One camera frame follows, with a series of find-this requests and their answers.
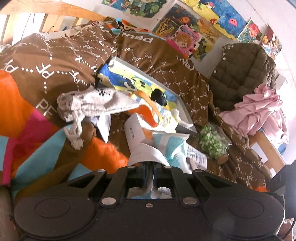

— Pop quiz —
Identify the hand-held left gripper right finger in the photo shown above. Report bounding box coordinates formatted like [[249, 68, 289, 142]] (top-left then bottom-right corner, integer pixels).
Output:
[[153, 163, 234, 207]]

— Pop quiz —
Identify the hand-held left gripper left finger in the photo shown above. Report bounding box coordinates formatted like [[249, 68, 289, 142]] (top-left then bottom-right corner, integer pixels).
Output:
[[66, 162, 149, 208]]

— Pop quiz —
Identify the white sock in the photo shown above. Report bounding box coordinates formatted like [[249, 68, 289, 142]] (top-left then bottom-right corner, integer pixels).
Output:
[[128, 142, 173, 200]]

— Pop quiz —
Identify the grey knit sock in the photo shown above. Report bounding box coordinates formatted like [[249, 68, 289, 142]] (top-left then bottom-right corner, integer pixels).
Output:
[[57, 87, 141, 150]]

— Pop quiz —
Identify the white tray with cartoon painting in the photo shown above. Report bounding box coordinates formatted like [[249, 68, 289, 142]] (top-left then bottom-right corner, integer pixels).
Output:
[[94, 57, 197, 133]]

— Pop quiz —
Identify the teal and white packet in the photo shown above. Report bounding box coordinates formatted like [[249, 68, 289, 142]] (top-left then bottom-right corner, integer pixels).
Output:
[[151, 131, 190, 163]]

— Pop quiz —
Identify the white printed carton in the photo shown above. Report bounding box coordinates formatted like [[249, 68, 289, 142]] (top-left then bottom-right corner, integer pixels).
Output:
[[185, 144, 207, 171]]

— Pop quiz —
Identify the wooden bed end board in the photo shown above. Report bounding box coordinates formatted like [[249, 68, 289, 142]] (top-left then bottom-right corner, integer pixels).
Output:
[[248, 128, 286, 173]]

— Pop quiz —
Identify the small white box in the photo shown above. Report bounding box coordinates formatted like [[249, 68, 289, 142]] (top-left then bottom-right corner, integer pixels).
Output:
[[124, 113, 154, 158]]

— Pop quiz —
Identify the orange cloth strip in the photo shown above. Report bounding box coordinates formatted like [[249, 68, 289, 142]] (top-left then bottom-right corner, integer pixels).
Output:
[[133, 89, 162, 128]]

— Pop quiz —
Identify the glass jar of green candies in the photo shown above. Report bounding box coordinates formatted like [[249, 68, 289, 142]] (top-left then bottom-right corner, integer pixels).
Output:
[[199, 124, 232, 165]]

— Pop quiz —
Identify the white fabric piece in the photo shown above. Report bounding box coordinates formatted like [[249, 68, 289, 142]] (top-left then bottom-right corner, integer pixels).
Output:
[[91, 113, 111, 143]]

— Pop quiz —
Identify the pink cloth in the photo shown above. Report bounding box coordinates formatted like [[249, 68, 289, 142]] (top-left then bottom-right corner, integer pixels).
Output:
[[220, 83, 289, 144]]

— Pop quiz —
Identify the brown multicoloured printed blanket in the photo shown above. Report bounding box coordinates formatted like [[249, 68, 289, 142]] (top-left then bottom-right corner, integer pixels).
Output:
[[0, 19, 273, 197]]

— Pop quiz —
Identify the olive quilted jacket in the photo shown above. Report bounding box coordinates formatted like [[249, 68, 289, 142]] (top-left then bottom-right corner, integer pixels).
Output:
[[209, 43, 277, 110]]

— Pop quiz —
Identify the pink cartoon girl poster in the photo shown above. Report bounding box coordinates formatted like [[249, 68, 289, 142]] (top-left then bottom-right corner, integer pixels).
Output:
[[166, 25, 210, 62]]

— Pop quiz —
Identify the yellow orange painting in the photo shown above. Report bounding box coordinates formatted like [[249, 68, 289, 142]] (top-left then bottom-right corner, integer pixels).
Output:
[[198, 19, 220, 43]]

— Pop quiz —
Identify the dark orange painting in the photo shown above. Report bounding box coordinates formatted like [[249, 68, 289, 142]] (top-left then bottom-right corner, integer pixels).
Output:
[[153, 3, 199, 39]]

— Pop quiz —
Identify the red haired girl painting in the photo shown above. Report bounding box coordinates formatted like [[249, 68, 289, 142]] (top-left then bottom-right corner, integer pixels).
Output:
[[237, 20, 263, 44]]

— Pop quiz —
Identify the green blond figure painting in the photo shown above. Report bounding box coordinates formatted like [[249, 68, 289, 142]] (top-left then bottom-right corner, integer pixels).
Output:
[[125, 0, 167, 19]]

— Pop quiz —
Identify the yellow cartoon painting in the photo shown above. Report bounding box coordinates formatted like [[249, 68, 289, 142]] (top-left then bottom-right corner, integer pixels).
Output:
[[192, 0, 223, 24]]

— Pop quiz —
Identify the blue painting with pink creature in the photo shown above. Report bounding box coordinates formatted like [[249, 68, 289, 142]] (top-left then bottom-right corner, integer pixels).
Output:
[[214, 3, 247, 39]]

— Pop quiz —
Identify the blue mermaid painting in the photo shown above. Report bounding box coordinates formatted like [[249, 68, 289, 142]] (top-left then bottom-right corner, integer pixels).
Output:
[[101, 0, 126, 12]]

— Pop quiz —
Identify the colourful wall painting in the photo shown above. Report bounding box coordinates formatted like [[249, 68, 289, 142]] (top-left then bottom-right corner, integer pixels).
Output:
[[261, 24, 282, 59]]

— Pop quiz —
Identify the wooden bed rail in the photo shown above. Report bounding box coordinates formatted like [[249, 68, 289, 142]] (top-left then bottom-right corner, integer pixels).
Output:
[[0, 0, 107, 44]]

